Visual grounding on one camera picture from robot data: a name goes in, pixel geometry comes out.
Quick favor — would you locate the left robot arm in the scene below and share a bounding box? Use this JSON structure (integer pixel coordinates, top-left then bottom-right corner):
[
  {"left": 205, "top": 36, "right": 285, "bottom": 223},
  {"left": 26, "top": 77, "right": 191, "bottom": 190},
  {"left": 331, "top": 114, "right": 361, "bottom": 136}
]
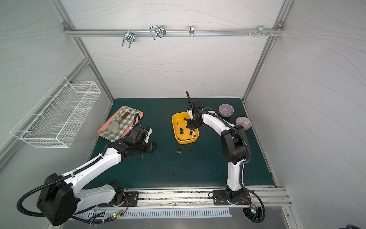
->
[{"left": 37, "top": 127, "right": 156, "bottom": 226}]

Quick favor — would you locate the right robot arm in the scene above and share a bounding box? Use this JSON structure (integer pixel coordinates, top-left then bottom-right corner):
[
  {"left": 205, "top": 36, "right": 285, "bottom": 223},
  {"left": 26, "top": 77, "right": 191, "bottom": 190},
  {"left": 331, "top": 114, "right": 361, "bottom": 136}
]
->
[{"left": 185, "top": 98, "right": 251, "bottom": 203}]

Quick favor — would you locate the yellow plastic storage box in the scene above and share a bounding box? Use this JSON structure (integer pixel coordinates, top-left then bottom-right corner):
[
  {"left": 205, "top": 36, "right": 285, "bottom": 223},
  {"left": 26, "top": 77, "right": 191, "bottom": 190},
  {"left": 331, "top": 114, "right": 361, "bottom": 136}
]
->
[{"left": 172, "top": 112, "right": 199, "bottom": 145}]

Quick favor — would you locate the green checkered cloth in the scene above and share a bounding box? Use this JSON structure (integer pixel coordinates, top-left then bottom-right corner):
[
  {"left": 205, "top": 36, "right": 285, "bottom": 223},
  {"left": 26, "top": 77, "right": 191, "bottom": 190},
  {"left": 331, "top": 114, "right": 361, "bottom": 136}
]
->
[{"left": 100, "top": 106, "right": 141, "bottom": 141}]

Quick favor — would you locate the purple bowl upright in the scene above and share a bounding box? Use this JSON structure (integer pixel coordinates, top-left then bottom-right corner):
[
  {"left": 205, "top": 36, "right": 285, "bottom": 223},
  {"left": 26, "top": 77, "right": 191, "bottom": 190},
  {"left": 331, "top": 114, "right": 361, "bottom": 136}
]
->
[{"left": 218, "top": 104, "right": 234, "bottom": 117}]

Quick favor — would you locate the pink tray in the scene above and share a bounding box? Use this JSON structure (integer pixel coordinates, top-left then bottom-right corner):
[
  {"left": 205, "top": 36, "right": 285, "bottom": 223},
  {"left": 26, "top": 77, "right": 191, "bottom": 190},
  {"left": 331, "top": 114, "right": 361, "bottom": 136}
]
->
[{"left": 96, "top": 105, "right": 144, "bottom": 143}]

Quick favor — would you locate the purple ribbed bowl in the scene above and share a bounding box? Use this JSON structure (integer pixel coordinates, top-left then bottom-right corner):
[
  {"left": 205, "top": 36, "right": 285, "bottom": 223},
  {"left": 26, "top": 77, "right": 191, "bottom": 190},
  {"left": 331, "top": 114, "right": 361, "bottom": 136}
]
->
[{"left": 235, "top": 116, "right": 252, "bottom": 130}]

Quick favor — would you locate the aluminium crossbar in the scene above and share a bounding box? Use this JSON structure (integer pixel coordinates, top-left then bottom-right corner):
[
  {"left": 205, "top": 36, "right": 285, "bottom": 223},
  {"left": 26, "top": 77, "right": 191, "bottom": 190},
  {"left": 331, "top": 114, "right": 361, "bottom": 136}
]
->
[{"left": 64, "top": 27, "right": 285, "bottom": 37}]

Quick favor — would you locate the metal hook clamp middle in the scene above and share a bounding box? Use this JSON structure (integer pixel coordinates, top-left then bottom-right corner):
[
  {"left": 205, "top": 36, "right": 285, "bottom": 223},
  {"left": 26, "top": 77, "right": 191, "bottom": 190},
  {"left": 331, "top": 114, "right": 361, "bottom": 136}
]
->
[{"left": 149, "top": 25, "right": 166, "bottom": 40}]

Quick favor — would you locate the metal hook clamp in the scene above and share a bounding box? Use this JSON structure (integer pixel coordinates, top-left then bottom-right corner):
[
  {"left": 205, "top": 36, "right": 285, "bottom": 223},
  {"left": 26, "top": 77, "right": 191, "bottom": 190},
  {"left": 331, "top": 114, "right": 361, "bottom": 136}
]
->
[
  {"left": 149, "top": 25, "right": 166, "bottom": 40},
  {"left": 122, "top": 30, "right": 135, "bottom": 49}
]

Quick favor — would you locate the metal hook clamp left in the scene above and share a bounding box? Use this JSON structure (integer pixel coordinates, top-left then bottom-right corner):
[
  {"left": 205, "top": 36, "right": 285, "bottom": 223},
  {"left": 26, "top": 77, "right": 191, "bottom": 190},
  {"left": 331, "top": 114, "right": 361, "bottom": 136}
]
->
[{"left": 122, "top": 30, "right": 135, "bottom": 49}]

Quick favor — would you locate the right black conduit cable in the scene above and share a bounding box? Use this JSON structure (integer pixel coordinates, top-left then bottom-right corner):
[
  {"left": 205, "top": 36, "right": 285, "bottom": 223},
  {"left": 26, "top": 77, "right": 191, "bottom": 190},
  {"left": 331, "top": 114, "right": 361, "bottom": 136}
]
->
[{"left": 185, "top": 91, "right": 266, "bottom": 223}]

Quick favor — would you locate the black conduit cable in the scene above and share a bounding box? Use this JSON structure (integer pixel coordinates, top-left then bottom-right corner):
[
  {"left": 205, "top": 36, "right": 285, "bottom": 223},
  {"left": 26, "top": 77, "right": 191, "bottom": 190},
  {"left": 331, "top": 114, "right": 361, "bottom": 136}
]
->
[
  {"left": 185, "top": 91, "right": 266, "bottom": 223},
  {"left": 16, "top": 156, "right": 103, "bottom": 217}
]

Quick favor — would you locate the metal spatula wooden handle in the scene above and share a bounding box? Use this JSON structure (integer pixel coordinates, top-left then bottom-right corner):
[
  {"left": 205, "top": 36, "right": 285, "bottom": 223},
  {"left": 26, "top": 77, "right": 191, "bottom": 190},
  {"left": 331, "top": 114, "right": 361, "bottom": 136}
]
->
[{"left": 106, "top": 109, "right": 132, "bottom": 133}]

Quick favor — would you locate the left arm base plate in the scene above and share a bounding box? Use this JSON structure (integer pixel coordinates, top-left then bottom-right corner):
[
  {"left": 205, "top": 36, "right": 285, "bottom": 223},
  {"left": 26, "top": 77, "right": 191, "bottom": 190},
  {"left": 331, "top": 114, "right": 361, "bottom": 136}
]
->
[{"left": 98, "top": 191, "right": 139, "bottom": 208}]

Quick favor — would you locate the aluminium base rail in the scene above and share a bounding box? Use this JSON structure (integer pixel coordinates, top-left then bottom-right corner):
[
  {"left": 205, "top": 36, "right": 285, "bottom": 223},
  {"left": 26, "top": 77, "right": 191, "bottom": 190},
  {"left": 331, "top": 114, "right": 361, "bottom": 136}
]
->
[{"left": 124, "top": 186, "right": 292, "bottom": 209}]

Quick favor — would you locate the metal ring clamp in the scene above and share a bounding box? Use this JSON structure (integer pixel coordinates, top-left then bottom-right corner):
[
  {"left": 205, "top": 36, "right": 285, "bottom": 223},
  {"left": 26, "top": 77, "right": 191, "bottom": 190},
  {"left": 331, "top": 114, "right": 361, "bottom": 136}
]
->
[{"left": 188, "top": 25, "right": 194, "bottom": 37}]

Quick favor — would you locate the white wire basket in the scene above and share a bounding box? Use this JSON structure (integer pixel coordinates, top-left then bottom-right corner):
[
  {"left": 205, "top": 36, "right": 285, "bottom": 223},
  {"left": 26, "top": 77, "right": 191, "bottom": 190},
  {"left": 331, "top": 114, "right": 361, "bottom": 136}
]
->
[{"left": 10, "top": 76, "right": 101, "bottom": 149}]

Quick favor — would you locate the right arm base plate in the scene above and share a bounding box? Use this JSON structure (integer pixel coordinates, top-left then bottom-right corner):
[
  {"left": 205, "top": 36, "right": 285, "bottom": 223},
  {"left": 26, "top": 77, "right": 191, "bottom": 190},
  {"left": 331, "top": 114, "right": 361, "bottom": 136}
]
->
[{"left": 208, "top": 189, "right": 251, "bottom": 206}]

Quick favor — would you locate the metal bracket right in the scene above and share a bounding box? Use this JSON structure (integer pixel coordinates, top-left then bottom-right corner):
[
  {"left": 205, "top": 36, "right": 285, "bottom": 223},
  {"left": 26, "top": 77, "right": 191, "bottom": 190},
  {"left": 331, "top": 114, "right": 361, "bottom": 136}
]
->
[{"left": 248, "top": 25, "right": 273, "bottom": 37}]

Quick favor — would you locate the left black conduit cable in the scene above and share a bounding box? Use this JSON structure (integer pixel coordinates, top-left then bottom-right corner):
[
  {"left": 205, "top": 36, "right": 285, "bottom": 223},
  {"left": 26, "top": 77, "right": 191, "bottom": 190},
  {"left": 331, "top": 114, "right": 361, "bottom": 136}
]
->
[{"left": 16, "top": 156, "right": 103, "bottom": 217}]

